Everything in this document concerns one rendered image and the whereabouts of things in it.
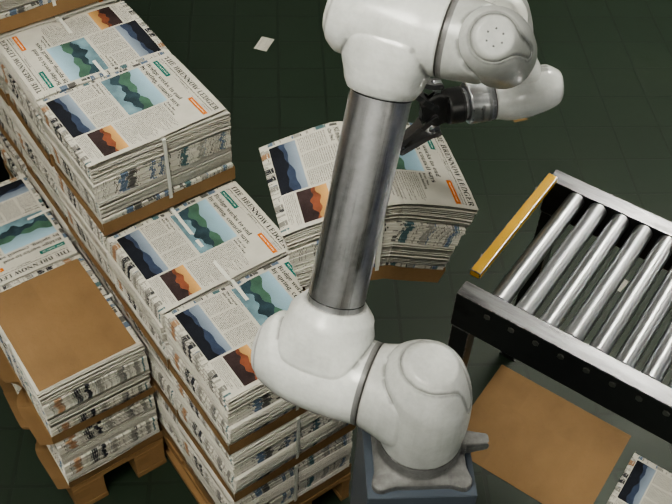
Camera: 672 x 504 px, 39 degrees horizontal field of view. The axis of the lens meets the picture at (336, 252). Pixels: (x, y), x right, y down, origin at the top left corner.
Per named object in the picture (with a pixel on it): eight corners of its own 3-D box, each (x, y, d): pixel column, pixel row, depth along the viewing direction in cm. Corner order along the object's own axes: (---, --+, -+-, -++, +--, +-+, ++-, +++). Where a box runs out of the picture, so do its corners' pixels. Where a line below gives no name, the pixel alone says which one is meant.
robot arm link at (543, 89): (488, 127, 201) (476, 67, 201) (557, 114, 202) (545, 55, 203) (502, 119, 190) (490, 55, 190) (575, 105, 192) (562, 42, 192)
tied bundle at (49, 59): (52, 170, 246) (34, 101, 229) (9, 109, 262) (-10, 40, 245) (181, 121, 262) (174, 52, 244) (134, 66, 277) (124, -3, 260)
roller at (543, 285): (524, 311, 223) (531, 327, 225) (606, 200, 250) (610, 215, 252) (507, 310, 227) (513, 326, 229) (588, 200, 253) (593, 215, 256)
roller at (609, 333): (587, 365, 222) (580, 349, 220) (662, 247, 248) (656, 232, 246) (606, 367, 218) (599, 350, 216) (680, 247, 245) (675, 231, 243)
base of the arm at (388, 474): (493, 490, 170) (499, 475, 166) (372, 494, 169) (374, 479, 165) (478, 405, 183) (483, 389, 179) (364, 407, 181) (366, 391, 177)
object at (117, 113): (87, 170, 214) (87, 166, 213) (35, 102, 229) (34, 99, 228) (226, 113, 229) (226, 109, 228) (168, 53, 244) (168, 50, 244)
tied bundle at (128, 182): (104, 239, 231) (89, 170, 214) (53, 171, 246) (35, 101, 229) (236, 180, 246) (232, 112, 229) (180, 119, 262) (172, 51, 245)
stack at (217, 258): (239, 569, 262) (224, 405, 200) (60, 298, 324) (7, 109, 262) (351, 497, 278) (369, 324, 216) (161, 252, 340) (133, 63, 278)
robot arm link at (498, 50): (549, 25, 148) (466, 4, 151) (546, -1, 130) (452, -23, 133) (524, 106, 149) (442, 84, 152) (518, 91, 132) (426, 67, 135)
